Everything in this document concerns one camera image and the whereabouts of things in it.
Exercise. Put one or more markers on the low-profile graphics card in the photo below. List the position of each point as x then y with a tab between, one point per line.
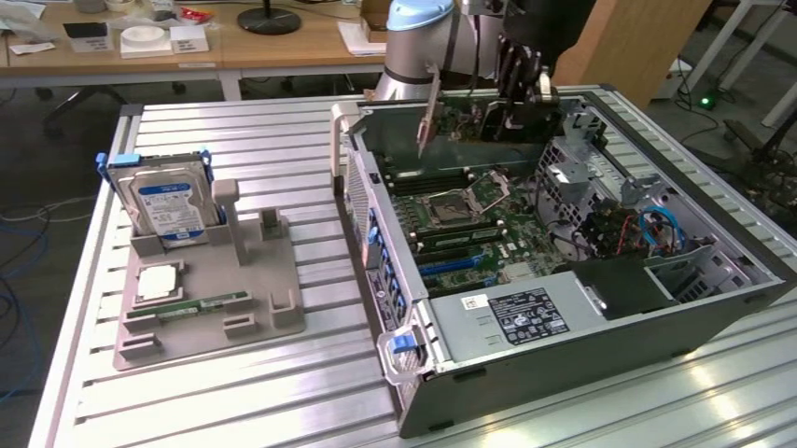
460	116

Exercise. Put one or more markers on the silver chipset heatsink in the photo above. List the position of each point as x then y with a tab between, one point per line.
519	271

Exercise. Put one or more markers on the perforated metal disk bay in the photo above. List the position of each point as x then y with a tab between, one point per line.
572	182

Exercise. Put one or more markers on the plain white box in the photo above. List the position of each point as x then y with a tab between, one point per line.
189	39

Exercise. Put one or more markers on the white paper slip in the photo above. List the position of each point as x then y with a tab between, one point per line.
30	47

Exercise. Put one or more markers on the wooden cabinet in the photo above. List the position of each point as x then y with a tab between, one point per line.
635	46

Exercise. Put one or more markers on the white round bowl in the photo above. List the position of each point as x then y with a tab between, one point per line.
145	39

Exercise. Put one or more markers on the black floor stand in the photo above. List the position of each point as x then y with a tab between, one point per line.
765	149

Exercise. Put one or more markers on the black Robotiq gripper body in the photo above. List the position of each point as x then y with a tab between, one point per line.
544	23

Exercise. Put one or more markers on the white box with black lid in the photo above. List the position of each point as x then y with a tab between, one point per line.
89	42

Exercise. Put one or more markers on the green RAM stick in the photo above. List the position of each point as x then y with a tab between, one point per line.
187	309
460	237

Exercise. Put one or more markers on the wooden desk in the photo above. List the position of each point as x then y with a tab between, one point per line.
61	60

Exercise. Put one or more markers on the grey plastic parts rack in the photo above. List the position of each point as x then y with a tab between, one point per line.
211	275

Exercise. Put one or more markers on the black intrusion switch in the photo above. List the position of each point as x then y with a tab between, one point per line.
373	178

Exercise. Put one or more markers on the CPU socket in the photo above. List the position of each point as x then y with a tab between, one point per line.
448	207

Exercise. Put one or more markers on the white cup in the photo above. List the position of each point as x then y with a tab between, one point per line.
117	4

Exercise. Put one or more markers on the green motherboard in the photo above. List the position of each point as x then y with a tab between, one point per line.
516	233

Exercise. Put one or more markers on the grey power supply unit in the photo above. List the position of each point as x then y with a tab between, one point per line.
467	326

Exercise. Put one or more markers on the stack of white papers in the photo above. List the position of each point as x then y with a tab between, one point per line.
360	42

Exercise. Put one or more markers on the large blue case latch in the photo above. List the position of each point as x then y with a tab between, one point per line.
399	344

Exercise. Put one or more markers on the grey metal drive cage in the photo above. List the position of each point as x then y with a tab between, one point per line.
703	270

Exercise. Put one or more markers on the hard disk with blue caddy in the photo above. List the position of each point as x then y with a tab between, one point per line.
164	205

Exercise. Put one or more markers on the black open PC case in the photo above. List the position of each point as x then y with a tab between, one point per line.
560	373

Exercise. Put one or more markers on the silver CPU chip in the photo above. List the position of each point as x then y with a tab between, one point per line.
154	284

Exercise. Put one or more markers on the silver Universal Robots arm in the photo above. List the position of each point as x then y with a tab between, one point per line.
411	56

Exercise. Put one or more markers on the brown cardboard box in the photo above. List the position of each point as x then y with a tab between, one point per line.
375	14

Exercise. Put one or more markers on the white desk frame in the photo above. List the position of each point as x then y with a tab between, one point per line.
727	42

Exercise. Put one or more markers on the black chair base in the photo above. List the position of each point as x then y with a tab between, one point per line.
80	102

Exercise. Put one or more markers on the black round lamp base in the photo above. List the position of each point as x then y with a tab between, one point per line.
267	23

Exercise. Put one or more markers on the grey cup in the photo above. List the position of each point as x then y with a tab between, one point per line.
89	5

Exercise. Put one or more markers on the metal socket cover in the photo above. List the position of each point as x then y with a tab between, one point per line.
491	191

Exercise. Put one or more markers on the white device with green light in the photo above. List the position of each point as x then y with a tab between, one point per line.
705	100

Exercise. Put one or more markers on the red packet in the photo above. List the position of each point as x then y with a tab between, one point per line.
193	16

